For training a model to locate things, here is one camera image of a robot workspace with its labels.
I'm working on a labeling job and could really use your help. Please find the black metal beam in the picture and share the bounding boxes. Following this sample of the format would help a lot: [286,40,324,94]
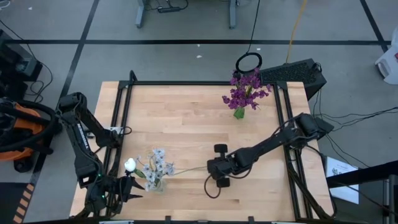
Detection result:
[326,159,398,189]

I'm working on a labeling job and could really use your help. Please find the grey metal post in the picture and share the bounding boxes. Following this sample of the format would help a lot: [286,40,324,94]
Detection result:
[382,173,398,224]

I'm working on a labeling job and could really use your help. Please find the black computer tower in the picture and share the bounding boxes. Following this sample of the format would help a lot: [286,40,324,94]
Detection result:
[260,58,327,101]

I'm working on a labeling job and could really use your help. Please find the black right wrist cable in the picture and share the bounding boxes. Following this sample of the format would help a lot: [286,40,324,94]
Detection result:
[203,174,233,199]

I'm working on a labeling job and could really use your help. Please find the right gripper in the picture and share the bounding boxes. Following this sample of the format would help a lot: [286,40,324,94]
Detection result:
[207,143,237,189]

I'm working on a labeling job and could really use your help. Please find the black equipment box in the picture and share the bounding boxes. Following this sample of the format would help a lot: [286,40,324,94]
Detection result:
[0,29,44,101]

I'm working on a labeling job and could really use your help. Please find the clear glass vase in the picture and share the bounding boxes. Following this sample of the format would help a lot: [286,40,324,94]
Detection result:
[145,177,168,194]

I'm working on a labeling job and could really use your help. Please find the black mat orange stripes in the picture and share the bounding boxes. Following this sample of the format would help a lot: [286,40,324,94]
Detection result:
[0,182,35,224]

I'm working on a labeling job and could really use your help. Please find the black metal table frame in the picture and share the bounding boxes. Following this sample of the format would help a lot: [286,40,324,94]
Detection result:
[70,70,336,224]

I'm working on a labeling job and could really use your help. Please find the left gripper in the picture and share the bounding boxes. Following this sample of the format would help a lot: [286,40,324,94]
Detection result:
[104,176,146,205]

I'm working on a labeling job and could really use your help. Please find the yellow hanging cable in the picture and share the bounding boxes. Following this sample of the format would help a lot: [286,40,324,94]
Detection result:
[285,0,308,65]

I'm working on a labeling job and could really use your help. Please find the black power strip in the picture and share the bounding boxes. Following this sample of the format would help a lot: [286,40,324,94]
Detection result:
[157,6,182,14]

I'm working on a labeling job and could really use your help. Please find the white blue-tipped artificial tulip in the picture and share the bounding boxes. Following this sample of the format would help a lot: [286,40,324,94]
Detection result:
[169,166,208,177]

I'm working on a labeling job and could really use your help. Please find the black hanging cable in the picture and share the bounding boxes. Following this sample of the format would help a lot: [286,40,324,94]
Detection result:
[235,0,264,75]

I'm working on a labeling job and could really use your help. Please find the white paper sheet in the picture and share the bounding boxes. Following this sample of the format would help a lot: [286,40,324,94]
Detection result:
[325,156,360,205]

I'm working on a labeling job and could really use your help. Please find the purple artificial flower bunch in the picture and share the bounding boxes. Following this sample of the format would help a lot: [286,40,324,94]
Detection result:
[231,67,272,119]
[221,79,261,119]

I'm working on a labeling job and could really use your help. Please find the white veined flower spray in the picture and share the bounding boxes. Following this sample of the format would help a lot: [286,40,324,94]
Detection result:
[135,147,177,193]

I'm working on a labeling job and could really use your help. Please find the orange black vacuum cleaner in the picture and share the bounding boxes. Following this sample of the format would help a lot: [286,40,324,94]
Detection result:
[0,96,63,174]

